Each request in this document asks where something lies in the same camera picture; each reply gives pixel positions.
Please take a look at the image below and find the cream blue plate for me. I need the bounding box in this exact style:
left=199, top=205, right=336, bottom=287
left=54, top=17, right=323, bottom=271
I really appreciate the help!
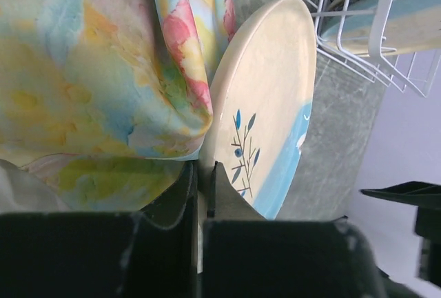
left=321, top=0, right=440, bottom=57
left=198, top=0, right=316, bottom=219

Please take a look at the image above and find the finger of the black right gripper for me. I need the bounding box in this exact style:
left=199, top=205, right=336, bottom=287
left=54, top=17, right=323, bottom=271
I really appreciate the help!
left=360, top=181, right=440, bottom=207

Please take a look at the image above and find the floral pastel cloth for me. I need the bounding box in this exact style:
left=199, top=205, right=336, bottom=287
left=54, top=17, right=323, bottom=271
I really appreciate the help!
left=1, top=0, right=236, bottom=212

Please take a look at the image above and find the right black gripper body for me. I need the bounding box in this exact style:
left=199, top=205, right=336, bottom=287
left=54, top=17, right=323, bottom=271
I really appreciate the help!
left=414, top=208, right=440, bottom=284

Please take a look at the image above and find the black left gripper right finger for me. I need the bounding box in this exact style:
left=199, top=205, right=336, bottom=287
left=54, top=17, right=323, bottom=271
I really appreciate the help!
left=203, top=162, right=387, bottom=297

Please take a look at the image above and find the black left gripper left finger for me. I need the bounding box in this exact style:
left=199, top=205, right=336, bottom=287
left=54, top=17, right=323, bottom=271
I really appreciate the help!
left=1, top=161, right=198, bottom=297

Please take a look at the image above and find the white wire dish rack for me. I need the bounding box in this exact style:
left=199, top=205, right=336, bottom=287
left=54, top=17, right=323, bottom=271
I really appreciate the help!
left=303, top=0, right=440, bottom=97

